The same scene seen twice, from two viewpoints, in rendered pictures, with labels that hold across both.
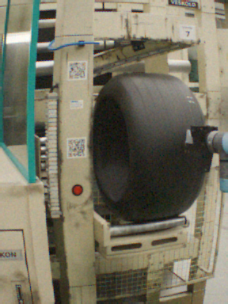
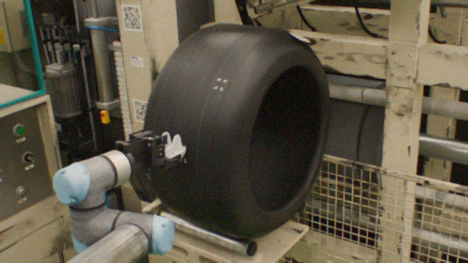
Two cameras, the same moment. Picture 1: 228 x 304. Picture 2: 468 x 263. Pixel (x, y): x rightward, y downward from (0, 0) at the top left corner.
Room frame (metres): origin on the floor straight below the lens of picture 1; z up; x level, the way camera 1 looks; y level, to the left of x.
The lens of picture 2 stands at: (1.36, -1.39, 1.80)
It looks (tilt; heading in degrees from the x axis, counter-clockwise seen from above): 22 degrees down; 57
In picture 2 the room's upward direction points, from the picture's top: 3 degrees counter-clockwise
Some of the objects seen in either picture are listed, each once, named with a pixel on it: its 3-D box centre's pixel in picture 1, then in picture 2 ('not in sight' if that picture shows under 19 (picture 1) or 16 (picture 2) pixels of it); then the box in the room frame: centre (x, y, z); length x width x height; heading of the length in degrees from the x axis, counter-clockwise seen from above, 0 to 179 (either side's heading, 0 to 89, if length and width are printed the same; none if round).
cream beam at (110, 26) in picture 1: (133, 27); not in sight; (2.51, -0.09, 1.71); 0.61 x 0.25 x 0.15; 110
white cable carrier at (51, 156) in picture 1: (52, 155); (131, 112); (2.03, 0.23, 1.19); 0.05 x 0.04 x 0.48; 20
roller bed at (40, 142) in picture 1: (55, 166); not in sight; (2.47, 0.26, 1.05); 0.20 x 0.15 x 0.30; 110
